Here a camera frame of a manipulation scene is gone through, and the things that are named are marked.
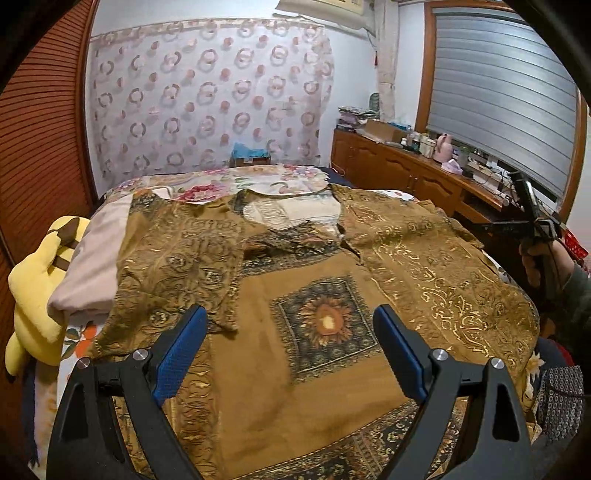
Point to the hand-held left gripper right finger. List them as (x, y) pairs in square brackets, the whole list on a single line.
[(399, 350)]

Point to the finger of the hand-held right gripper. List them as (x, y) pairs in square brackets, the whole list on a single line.
[(505, 227), (524, 194)]

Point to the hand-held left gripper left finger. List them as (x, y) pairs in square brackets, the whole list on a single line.
[(182, 350)]

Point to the brown gold patterned shirt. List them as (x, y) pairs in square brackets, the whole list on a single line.
[(277, 369)]

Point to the person's right forearm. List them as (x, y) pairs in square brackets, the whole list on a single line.
[(577, 295)]

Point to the person's right hand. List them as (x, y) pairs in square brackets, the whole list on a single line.
[(531, 263)]

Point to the red packet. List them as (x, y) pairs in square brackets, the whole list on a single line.
[(576, 244)]

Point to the pink cloth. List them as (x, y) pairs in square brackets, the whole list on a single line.
[(452, 167)]

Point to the pink jug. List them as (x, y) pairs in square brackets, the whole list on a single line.
[(444, 146)]

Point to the grey window blind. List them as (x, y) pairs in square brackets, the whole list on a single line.
[(498, 97)]

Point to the beige folded cloth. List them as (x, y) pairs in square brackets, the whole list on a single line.
[(92, 263)]

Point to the wooden cabinet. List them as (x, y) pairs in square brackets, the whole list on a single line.
[(392, 161)]

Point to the cardboard box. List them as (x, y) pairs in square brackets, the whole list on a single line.
[(381, 130)]

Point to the yellow plush toy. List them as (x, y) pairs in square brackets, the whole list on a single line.
[(32, 286)]

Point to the dark dotted clothing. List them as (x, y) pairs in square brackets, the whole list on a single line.
[(561, 401)]

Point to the rose floral blanket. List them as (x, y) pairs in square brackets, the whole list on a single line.
[(207, 181)]

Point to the lace window curtain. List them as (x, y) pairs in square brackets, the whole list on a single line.
[(387, 78)]

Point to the stack of folded cloths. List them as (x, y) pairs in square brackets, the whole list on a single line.
[(353, 117)]

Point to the blue cloth pile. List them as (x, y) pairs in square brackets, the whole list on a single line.
[(249, 151)]

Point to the circle print curtain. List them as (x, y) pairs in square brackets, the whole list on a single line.
[(207, 92)]

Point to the white air conditioner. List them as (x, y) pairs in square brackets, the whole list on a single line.
[(323, 11)]

